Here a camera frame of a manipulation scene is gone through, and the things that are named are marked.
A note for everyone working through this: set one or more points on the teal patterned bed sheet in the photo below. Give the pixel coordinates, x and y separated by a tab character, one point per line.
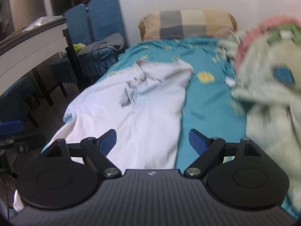
208	107

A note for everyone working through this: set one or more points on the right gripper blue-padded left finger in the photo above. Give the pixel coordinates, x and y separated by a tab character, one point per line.
96	151

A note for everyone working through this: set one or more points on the pink fluffy blanket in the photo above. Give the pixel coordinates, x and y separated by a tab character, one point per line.
251	35

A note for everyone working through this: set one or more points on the light green fleece blanket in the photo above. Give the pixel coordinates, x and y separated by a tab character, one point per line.
269	81

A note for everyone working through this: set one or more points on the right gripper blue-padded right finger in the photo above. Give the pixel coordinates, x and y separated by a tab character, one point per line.
209	151

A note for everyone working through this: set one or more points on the yellow plush toy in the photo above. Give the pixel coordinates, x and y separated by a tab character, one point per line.
78	47

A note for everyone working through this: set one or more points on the light grey t-shirt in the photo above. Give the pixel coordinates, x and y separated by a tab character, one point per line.
143	104

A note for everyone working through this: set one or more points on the white desk with black legs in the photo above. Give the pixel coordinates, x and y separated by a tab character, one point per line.
24	51

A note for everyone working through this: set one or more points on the grey cloth on chair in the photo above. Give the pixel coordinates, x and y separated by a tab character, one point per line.
114	41

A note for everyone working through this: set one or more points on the blue covered chair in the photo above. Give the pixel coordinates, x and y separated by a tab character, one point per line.
94	22

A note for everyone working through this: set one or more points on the checkered beige grey pillow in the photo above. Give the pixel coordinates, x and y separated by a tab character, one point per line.
178	24

